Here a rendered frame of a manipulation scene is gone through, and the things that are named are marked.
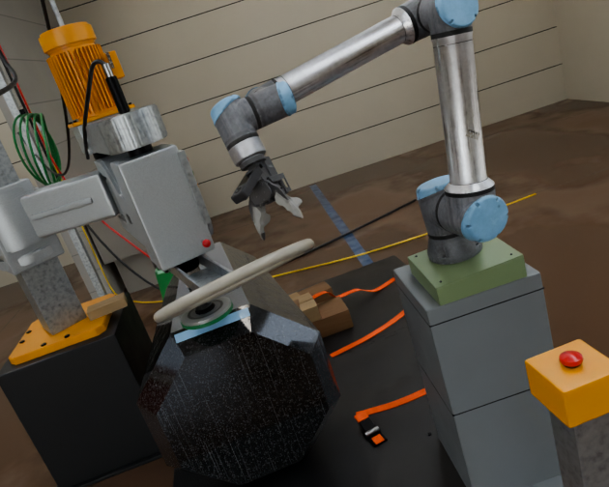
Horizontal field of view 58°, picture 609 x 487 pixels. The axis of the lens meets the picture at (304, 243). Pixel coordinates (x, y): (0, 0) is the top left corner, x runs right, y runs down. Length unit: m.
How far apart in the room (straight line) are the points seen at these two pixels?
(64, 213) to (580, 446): 2.37
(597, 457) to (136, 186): 1.57
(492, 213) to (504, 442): 0.89
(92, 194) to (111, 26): 5.02
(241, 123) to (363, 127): 6.31
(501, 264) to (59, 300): 2.18
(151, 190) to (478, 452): 1.50
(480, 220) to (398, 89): 6.16
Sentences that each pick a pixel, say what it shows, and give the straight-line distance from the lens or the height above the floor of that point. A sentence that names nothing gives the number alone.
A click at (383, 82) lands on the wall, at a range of 7.73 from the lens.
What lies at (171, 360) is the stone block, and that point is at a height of 0.75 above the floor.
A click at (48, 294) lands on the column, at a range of 3.09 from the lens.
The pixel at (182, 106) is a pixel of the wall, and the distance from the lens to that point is 7.51.
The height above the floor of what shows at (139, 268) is 0.22.
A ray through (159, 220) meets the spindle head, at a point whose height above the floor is 1.33.
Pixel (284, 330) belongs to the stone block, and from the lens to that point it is 2.34.
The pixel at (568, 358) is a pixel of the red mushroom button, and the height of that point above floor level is 1.10.
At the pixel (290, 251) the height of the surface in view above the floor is 1.28.
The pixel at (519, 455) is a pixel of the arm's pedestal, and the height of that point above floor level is 0.16.
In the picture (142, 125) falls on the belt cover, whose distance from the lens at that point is 1.99.
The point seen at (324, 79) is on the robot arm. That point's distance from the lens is 1.65.
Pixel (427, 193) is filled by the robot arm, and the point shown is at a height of 1.18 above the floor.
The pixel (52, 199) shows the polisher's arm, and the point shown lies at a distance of 2.87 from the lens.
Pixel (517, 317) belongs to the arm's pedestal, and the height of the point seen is 0.72.
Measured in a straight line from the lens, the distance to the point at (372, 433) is 2.70.
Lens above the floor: 1.73
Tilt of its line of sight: 19 degrees down
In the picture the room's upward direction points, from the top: 18 degrees counter-clockwise
